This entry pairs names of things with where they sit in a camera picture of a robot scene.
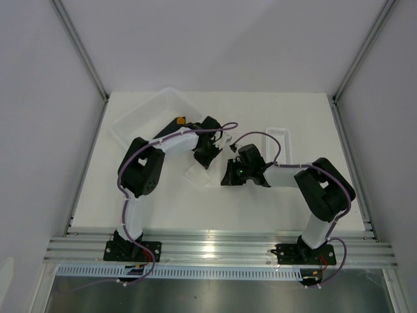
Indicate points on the right aluminium frame post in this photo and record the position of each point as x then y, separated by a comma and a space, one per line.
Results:
368, 42

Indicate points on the aluminium mounting rail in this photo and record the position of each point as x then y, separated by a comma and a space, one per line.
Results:
216, 248

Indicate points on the small white utensil tray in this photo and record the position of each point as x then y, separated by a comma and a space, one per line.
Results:
278, 139

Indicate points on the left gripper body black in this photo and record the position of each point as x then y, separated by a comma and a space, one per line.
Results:
204, 156

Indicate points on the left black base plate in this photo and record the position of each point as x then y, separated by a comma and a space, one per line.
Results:
128, 252

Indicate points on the dark navy rolled napkin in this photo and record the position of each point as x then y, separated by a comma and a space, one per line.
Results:
172, 127

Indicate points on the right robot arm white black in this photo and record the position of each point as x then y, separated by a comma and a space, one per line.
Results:
326, 192

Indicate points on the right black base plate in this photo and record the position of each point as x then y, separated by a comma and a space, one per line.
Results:
296, 254

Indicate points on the right side aluminium rail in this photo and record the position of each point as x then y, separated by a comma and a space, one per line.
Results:
361, 196

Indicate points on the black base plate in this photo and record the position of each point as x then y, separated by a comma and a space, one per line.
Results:
296, 254
128, 252

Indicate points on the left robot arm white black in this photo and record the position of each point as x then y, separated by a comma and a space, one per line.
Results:
141, 167

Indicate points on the white slotted cable duct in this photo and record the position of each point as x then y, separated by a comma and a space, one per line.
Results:
181, 272

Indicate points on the large white plastic basket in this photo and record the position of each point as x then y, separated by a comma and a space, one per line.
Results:
148, 118

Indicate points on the white paper napkin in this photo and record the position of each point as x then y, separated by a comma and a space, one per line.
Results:
205, 178

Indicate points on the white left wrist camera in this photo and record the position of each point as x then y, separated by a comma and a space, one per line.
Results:
224, 138

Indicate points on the aluminium frame post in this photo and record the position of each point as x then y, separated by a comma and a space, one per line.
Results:
77, 43
368, 42

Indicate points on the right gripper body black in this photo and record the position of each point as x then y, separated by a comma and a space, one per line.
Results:
239, 173

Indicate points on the left aluminium frame post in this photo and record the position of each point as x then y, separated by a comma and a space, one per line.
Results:
77, 43

